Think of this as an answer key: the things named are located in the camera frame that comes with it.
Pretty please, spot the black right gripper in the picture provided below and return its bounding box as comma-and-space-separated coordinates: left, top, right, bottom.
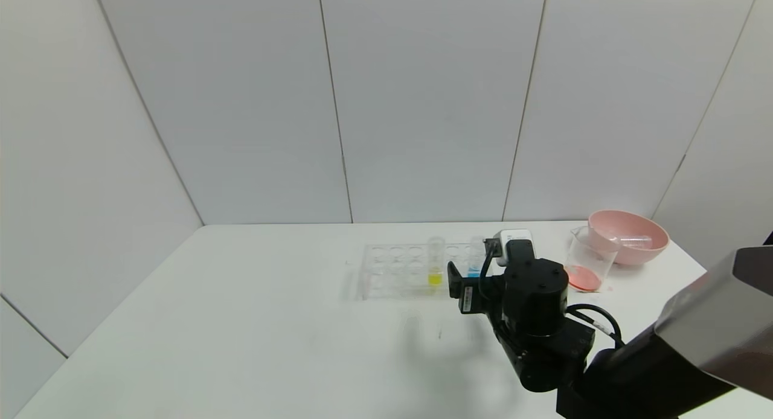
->
447, 261, 504, 315

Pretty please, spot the test tube with blue pigment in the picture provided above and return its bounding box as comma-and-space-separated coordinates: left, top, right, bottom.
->
468, 236, 487, 279

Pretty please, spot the test tube with yellow pigment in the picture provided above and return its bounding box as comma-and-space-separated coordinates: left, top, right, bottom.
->
426, 237, 446, 287

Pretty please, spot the clear acrylic test tube rack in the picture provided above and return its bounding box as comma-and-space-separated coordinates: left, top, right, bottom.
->
356, 243, 493, 300

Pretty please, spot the clear glass beaker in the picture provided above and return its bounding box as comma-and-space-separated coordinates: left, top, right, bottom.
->
563, 226, 621, 293

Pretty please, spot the pink plastic bowl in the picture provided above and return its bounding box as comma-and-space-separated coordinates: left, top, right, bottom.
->
587, 210, 669, 266

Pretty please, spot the black camera cable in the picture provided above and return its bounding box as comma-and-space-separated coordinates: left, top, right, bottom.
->
479, 238, 503, 302

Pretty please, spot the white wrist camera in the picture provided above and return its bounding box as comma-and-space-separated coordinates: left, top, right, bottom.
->
492, 228, 536, 267

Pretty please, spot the black cable with white tag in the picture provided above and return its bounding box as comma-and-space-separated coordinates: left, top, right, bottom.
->
566, 303, 624, 348

